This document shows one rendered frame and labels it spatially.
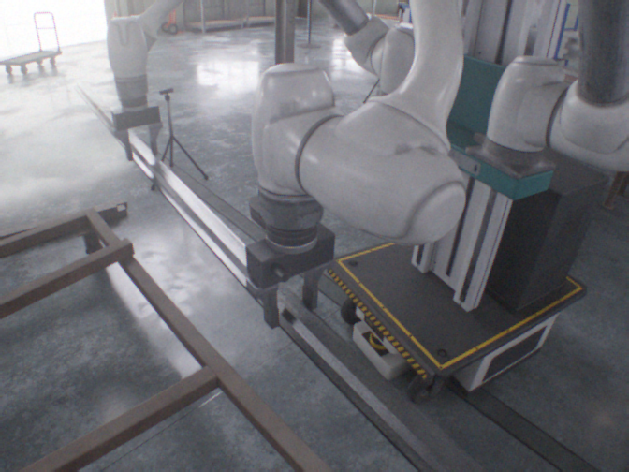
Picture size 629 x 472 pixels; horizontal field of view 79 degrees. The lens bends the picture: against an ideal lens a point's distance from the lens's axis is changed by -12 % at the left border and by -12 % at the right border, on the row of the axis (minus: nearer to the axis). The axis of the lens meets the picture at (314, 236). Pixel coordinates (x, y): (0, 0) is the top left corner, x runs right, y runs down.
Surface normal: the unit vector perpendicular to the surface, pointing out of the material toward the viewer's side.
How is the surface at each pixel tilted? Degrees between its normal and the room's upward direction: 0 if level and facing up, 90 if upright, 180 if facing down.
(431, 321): 0
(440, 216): 97
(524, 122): 94
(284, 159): 88
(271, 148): 88
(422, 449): 75
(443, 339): 0
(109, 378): 0
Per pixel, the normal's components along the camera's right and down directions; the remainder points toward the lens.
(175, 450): 0.04, -0.83
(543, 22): -0.88, 0.24
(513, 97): -0.74, 0.30
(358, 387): -0.76, 0.08
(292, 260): 0.60, 0.47
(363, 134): -0.48, -0.41
